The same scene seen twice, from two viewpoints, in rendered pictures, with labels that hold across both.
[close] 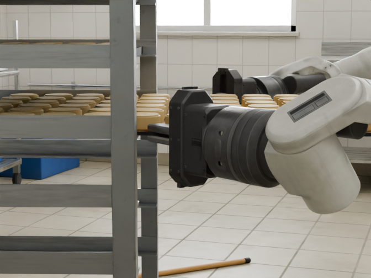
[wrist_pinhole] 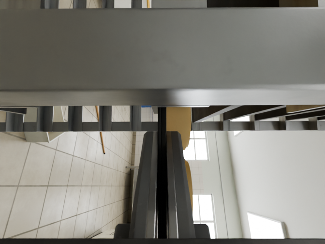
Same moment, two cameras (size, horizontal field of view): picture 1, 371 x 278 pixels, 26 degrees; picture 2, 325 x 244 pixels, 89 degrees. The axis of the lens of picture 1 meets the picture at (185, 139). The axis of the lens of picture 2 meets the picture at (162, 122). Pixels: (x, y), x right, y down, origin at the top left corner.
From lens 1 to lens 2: 0.94 m
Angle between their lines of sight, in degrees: 9
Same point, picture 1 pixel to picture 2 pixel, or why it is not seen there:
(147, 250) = (73, 125)
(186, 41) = not seen: hidden behind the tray
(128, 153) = (102, 66)
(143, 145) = (137, 123)
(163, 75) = not seen: hidden behind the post
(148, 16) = (213, 126)
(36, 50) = not seen: outside the picture
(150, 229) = (86, 127)
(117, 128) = (194, 27)
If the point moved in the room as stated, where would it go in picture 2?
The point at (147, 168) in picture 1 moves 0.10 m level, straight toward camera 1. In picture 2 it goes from (124, 125) to (114, 125)
